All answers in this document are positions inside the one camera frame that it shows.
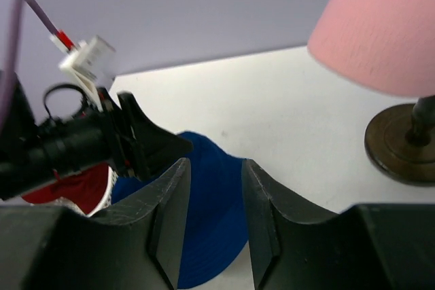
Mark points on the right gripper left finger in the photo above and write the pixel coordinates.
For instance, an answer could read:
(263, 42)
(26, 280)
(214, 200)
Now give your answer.
(133, 244)

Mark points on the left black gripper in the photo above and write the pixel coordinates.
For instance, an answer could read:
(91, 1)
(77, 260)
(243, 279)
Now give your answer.
(137, 146)

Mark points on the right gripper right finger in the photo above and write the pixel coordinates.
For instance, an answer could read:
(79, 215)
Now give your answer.
(296, 244)

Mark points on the blue bucket hat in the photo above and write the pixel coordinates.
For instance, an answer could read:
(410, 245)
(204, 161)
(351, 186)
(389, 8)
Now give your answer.
(216, 227)

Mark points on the pink baseball cap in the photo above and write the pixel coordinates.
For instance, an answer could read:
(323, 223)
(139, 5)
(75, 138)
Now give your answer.
(385, 45)

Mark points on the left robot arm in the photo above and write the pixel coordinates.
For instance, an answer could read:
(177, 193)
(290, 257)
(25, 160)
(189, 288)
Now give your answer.
(34, 156)

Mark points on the white perforated basket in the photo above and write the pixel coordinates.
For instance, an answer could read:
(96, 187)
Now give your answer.
(102, 201)

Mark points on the red cap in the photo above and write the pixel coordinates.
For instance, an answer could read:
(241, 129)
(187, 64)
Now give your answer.
(68, 189)

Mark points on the cream mannequin head stand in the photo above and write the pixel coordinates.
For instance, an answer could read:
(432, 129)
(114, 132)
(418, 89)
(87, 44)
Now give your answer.
(399, 141)

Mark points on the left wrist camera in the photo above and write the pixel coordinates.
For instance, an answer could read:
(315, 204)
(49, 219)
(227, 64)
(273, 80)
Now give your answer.
(85, 63)

